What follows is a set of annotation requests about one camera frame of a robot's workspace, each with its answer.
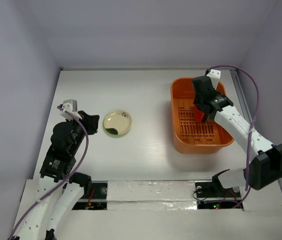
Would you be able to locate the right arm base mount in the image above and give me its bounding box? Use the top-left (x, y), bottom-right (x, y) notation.
top-left (193, 181), bottom-right (244, 210)

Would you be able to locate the green plate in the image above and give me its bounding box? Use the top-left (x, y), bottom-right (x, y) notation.
top-left (103, 117), bottom-right (120, 138)

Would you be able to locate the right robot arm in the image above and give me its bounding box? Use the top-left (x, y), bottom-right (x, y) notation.
top-left (192, 75), bottom-right (282, 196)

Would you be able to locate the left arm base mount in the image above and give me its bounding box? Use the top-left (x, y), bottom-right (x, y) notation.
top-left (72, 181), bottom-right (108, 211)

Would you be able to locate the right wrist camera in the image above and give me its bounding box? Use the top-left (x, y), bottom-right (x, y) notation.
top-left (205, 69), bottom-right (221, 89)

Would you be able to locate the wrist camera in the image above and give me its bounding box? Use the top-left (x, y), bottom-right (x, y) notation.
top-left (57, 99), bottom-right (81, 121)
top-left (205, 69), bottom-right (221, 89)

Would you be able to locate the brown rimmed plate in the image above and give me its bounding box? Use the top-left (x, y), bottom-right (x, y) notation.
top-left (203, 114), bottom-right (214, 123)

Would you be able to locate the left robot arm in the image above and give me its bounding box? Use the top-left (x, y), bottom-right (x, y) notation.
top-left (9, 110), bottom-right (99, 240)

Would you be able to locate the orange dish rack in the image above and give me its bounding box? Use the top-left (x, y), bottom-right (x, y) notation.
top-left (170, 77), bottom-right (234, 154)

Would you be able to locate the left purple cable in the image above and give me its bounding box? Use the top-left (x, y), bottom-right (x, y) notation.
top-left (7, 106), bottom-right (90, 240)

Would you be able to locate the orange plate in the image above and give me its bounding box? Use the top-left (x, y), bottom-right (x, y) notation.
top-left (193, 105), bottom-right (205, 123)

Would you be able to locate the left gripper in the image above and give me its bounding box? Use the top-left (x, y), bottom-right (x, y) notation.
top-left (67, 109), bottom-right (100, 153)

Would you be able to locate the cream plate with ink drawing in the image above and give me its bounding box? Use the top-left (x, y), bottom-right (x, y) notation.
top-left (103, 109), bottom-right (132, 136)

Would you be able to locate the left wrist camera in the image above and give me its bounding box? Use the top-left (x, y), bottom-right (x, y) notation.
top-left (57, 99), bottom-right (81, 121)

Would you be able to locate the aluminium rail right side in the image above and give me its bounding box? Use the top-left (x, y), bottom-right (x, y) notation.
top-left (230, 67), bottom-right (270, 177)

